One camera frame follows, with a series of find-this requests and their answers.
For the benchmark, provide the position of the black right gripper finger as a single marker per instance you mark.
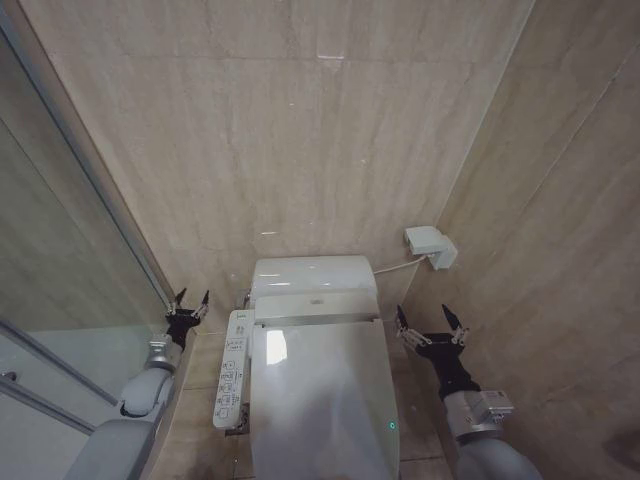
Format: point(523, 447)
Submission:
point(455, 323)
point(409, 329)

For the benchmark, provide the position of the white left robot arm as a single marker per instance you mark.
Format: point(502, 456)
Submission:
point(145, 385)

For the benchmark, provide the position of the white bidet control panel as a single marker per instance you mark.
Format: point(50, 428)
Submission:
point(231, 369)

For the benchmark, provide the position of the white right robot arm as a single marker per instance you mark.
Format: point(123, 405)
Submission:
point(492, 430)

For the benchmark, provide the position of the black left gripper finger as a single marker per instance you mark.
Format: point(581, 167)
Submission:
point(177, 301)
point(201, 306)

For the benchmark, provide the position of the white toilet tank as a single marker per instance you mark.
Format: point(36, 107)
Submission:
point(312, 286)

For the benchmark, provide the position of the glass shower partition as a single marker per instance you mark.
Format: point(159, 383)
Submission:
point(65, 240)

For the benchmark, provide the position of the white toilet lid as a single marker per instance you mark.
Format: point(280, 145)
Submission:
point(320, 395)

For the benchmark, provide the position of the white wall socket box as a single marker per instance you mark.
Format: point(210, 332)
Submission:
point(429, 246)

